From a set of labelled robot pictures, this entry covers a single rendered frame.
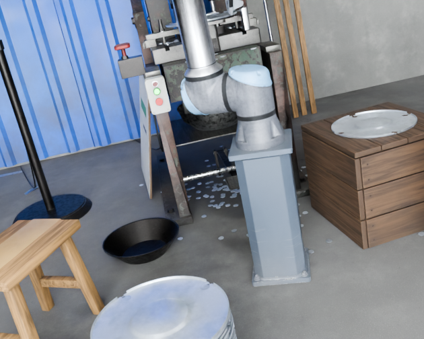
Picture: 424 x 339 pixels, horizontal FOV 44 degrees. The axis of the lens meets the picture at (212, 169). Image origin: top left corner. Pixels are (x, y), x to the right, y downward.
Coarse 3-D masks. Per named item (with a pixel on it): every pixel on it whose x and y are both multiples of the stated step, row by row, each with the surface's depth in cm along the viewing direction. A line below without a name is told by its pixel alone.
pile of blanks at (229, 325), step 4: (208, 284) 117; (124, 296) 118; (228, 316) 104; (232, 316) 110; (228, 320) 104; (232, 320) 108; (228, 324) 104; (232, 324) 107; (224, 328) 101; (228, 328) 103; (232, 328) 106; (220, 332) 100; (224, 332) 101; (228, 332) 103; (232, 332) 105; (216, 336) 99; (220, 336) 100; (224, 336) 101; (228, 336) 103; (232, 336) 105
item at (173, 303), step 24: (144, 288) 119; (168, 288) 117; (192, 288) 116; (216, 288) 114; (120, 312) 112; (144, 312) 109; (168, 312) 108; (192, 312) 107; (216, 312) 106; (96, 336) 106; (120, 336) 104; (144, 336) 102; (168, 336) 101; (192, 336) 100
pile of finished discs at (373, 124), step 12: (336, 120) 193; (348, 120) 192; (360, 120) 188; (372, 120) 185; (384, 120) 183; (396, 120) 182; (408, 120) 180; (336, 132) 183; (348, 132) 180; (360, 132) 178; (372, 132) 176; (384, 132) 174
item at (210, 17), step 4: (216, 12) 221; (224, 12) 219; (236, 12) 207; (208, 16) 209; (212, 16) 206; (216, 16) 208; (220, 16) 206; (224, 16) 199; (228, 16) 200; (208, 20) 196; (212, 20) 197; (168, 24) 214; (172, 24) 213; (176, 24) 209
